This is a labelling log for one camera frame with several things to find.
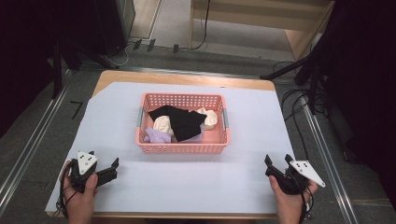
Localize black tripod stand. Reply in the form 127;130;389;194
260;0;353;116

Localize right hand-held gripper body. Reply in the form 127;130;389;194
281;160;327;196

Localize light wooden shelf unit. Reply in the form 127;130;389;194
188;0;336;62

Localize black floor cables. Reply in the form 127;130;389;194
272;59;331;161

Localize black metal stand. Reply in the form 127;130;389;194
50;36;120;100

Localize wooden table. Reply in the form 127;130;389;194
46;69;278;220

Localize metal floor rail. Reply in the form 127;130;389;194
0;68;73;216
300;92;360;224

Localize black cloth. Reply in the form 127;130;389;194
148;105;208;143

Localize dark cabinet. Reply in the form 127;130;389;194
92;0;136;58

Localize person's left hand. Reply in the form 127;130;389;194
63;161;99;224

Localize pink plastic basket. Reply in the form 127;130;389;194
134;91;232;155

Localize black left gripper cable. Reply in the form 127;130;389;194
55;160;78;219

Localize person's right hand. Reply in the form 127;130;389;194
268;175;319;224

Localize white floor cable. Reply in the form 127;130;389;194
104;41;138;67

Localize lavender cloth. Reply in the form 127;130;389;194
143;123;205;145

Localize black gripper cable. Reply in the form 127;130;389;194
297;186;315;224
55;160;78;219

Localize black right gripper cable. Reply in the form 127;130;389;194
297;186;315;224

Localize cream cloth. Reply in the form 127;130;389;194
152;115;175;136
195;106;219;131

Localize black hanging cable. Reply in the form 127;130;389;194
190;0;212;51

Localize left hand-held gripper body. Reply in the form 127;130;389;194
68;151;99;194

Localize white table sheet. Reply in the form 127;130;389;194
45;81;295;216

